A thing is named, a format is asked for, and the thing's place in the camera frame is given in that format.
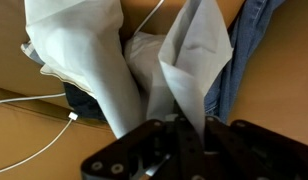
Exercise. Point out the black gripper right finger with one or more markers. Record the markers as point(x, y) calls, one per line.
point(254, 153)

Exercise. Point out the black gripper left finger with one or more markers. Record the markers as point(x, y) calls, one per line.
point(144, 153)

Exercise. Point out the plain white cloth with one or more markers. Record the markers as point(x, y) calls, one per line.
point(84, 50)

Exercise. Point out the brown leather sofa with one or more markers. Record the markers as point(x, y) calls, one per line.
point(277, 83)

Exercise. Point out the black garment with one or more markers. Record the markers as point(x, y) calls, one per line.
point(84, 103)

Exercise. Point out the blue denim jeans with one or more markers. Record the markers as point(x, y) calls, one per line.
point(240, 50)

